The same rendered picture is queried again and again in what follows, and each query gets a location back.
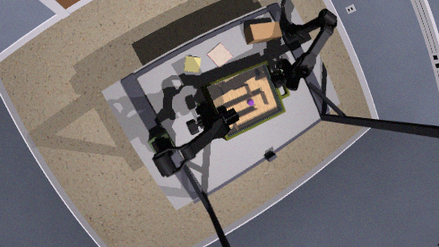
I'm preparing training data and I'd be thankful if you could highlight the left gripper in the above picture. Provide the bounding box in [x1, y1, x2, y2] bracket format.
[186, 106, 227, 135]

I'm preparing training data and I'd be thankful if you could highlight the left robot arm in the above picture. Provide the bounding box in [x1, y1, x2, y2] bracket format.
[151, 101, 239, 177]

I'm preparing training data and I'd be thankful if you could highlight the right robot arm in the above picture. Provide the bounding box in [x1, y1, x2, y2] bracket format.
[277, 8, 337, 90]

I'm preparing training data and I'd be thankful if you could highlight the tan rectangular block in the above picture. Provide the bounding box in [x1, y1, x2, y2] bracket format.
[244, 21, 282, 45]

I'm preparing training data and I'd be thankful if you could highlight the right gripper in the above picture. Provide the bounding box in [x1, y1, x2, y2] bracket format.
[271, 68, 289, 89]

